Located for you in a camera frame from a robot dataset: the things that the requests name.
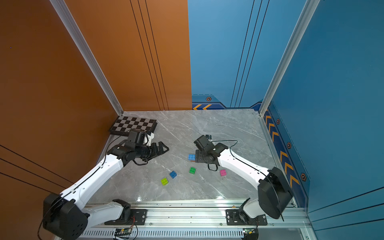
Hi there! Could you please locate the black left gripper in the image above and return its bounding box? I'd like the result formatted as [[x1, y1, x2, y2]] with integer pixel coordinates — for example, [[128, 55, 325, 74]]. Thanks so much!
[[135, 141, 170, 162]]

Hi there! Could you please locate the green lego brick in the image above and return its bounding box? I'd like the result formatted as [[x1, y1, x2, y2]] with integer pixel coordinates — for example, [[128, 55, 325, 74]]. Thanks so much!
[[189, 167, 196, 175]]

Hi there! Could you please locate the dark blue lego brick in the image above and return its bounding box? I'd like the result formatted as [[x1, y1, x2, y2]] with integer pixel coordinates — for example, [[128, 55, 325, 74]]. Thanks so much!
[[170, 171, 177, 179]]

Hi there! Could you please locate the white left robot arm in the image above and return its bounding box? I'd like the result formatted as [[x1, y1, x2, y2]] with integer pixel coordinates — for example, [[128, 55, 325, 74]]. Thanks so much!
[[40, 140, 170, 240]]

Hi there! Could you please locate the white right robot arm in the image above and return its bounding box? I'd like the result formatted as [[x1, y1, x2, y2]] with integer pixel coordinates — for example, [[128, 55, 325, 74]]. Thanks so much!
[[194, 139, 294, 225]]

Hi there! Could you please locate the lime yellow lego brick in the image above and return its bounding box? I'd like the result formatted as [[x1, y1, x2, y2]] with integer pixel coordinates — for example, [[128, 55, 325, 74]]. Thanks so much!
[[161, 178, 169, 186]]

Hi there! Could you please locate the black white checkerboard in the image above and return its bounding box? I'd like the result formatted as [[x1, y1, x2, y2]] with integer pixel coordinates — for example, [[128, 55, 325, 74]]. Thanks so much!
[[109, 116, 157, 136]]

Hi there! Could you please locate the left circuit board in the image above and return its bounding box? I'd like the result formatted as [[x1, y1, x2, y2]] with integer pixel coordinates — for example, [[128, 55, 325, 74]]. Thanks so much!
[[114, 228, 133, 240]]

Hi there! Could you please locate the circuit board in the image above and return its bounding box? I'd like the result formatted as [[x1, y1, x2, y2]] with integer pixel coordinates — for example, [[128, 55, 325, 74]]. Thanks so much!
[[114, 228, 133, 240], [242, 229, 259, 240]]

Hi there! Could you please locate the right circuit board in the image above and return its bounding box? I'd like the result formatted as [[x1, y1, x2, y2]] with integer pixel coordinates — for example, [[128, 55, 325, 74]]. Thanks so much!
[[242, 229, 259, 240]]

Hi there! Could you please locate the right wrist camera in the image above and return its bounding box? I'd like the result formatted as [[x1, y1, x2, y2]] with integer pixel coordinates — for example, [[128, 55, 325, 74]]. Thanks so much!
[[194, 135, 214, 152]]

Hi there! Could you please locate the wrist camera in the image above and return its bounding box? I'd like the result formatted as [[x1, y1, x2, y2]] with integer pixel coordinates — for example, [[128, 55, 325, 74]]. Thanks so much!
[[194, 135, 214, 152], [127, 129, 155, 146]]

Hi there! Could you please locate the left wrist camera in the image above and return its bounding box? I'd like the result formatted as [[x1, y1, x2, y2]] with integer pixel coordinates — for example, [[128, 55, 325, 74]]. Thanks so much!
[[127, 129, 155, 146]]

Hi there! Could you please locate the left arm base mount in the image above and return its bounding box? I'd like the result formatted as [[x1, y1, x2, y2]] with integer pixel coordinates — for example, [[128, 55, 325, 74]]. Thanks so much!
[[104, 209, 148, 226]]

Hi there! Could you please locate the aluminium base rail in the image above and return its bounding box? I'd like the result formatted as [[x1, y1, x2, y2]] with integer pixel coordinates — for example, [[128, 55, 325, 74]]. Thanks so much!
[[76, 199, 317, 240]]

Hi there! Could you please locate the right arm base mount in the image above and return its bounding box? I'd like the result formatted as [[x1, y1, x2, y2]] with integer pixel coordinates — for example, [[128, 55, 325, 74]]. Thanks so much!
[[225, 209, 268, 227]]

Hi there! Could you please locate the aluminium corner post left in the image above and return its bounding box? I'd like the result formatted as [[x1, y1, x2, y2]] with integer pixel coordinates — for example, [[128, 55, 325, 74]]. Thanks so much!
[[50, 0, 124, 116]]

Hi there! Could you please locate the aluminium corner post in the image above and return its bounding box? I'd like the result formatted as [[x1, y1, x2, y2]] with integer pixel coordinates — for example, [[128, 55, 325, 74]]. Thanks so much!
[[50, 0, 124, 116], [259, 0, 320, 117]]

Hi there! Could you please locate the aluminium corner post right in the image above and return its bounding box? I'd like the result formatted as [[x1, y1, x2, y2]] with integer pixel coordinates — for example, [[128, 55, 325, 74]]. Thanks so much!
[[259, 0, 320, 117]]

